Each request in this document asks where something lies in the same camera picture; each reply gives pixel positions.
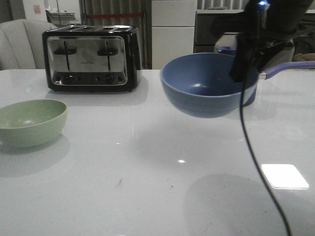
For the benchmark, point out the grey armchair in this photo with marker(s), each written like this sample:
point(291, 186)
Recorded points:
point(229, 40)
point(21, 44)

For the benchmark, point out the green bowl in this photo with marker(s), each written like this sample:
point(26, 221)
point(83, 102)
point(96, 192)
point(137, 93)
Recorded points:
point(32, 123)

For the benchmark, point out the white refrigerator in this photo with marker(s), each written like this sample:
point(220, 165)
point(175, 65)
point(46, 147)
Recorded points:
point(173, 23)

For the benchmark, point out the grey armchair right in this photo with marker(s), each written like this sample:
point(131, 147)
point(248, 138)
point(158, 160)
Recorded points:
point(229, 40)

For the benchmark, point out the blue bowl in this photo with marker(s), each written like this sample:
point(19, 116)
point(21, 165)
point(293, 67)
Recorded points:
point(200, 85)

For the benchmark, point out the black chrome four-slot toaster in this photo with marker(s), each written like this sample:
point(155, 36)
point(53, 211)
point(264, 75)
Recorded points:
point(93, 58)

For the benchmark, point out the metal rack cart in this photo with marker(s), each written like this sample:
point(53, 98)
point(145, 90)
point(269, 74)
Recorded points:
point(60, 18)

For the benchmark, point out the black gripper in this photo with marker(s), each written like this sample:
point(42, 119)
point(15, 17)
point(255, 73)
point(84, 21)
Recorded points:
point(273, 19)

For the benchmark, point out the dark blue saucepan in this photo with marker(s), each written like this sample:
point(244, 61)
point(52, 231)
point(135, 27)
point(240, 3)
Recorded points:
point(269, 72)

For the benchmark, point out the dark kitchen counter cabinet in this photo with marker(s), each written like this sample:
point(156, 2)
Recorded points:
point(209, 27)

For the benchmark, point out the grey armchair left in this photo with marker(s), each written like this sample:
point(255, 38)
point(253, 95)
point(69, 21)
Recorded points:
point(21, 44)

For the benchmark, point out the glass pot lid blue knob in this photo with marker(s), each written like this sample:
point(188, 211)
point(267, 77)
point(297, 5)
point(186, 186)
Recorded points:
point(227, 50)

